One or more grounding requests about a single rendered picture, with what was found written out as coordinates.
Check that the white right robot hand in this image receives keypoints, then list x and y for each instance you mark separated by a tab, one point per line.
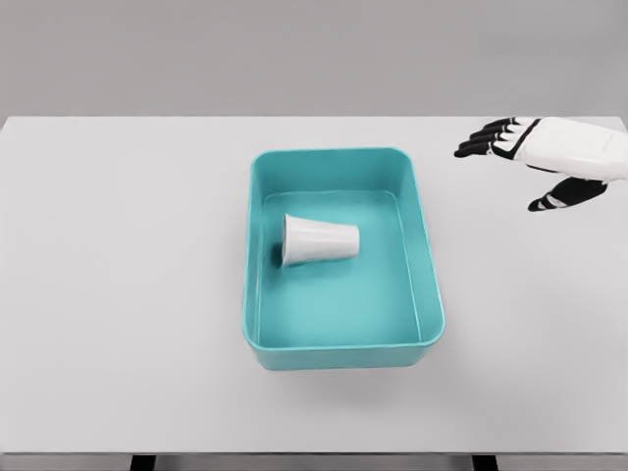
564	147

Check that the white paper cup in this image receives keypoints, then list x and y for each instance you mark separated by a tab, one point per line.
319	240

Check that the teal plastic basket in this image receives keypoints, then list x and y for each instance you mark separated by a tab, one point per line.
343	314

